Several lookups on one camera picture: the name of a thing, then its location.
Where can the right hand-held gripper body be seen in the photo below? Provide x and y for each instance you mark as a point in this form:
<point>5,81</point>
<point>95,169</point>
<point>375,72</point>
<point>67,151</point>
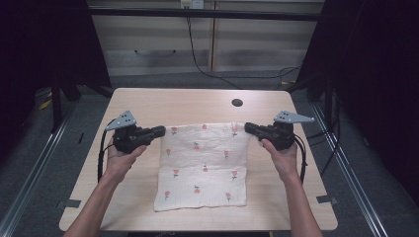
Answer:
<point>280,135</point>

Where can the small black floor strip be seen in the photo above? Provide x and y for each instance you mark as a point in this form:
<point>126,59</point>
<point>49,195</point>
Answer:
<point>81,138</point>

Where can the metal floor rail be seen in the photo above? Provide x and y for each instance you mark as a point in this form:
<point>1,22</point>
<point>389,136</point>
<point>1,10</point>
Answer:
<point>352,177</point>
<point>29,177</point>

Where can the black horizontal frame bar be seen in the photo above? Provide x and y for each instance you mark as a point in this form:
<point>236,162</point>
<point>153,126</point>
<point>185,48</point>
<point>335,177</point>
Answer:
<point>204,14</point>

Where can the white wall socket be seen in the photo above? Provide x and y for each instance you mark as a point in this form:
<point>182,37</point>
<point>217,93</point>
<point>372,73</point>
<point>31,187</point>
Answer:
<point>192,4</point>

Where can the black curtain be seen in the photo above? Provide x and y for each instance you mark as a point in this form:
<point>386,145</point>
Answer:
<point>378,82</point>
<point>39,42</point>

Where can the person's left hand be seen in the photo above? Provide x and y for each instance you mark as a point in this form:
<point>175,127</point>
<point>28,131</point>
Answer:
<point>120,163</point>

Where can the yellow floor marker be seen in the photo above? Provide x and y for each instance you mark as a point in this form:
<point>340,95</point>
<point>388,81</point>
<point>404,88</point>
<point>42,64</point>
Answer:
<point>45,104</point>

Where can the grey tape strip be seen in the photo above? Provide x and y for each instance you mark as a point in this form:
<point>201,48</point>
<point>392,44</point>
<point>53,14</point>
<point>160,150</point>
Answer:
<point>69,203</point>
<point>327,199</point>

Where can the black stand leg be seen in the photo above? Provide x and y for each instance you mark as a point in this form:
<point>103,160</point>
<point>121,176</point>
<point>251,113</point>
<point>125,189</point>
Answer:
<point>56,105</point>

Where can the cream cloth with flower print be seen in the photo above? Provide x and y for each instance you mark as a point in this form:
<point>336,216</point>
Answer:
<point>202,168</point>

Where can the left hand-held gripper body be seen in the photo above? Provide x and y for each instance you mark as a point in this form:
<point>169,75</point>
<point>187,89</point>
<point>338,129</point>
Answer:
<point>126,140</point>

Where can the black table grommet hole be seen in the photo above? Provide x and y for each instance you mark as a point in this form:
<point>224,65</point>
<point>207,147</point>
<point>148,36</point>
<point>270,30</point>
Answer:
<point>237,102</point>

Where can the person's right hand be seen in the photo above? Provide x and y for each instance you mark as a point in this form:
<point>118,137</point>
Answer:
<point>283,161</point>

